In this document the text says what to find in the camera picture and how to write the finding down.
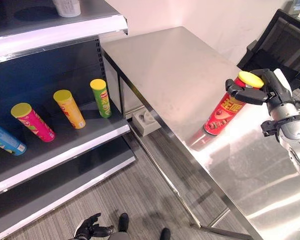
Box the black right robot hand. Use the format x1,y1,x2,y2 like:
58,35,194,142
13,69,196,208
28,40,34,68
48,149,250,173
225,68,294,106

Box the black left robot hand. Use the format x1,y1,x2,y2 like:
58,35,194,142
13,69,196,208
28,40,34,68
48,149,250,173
74,212,115,240

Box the red chip can yellow lid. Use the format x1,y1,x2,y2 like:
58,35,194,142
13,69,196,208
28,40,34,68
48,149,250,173
202,71,265,136

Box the grey robot torso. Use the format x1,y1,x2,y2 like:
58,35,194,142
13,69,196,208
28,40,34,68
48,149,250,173
107,231,132,240

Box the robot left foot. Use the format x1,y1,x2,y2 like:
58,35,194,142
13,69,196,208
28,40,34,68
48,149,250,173
117,212,130,233

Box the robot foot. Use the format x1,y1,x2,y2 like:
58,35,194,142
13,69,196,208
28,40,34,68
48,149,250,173
117,212,130,233
160,227,172,240

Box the stainless steel table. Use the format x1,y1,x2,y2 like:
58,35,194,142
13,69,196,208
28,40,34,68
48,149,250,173
100,26,300,240

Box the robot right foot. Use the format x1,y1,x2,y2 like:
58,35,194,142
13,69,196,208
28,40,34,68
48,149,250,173
160,227,172,240

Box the white floor socket box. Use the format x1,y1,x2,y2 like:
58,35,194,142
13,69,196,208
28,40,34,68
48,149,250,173
132,110,162,137

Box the pink chip can yellow lid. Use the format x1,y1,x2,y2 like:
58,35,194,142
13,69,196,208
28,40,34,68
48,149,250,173
10,102,56,143

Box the blue chip can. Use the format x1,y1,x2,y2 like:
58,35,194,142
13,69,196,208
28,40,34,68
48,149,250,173
0,118,27,156

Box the green chip can yellow lid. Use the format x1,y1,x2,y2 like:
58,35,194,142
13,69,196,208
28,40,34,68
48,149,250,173
89,78,113,119

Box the dark grey store shelf unit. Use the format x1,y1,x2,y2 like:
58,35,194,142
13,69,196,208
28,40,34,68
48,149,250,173
0,0,138,240

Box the white cup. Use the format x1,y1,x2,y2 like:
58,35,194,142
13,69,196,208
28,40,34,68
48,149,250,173
52,0,81,18

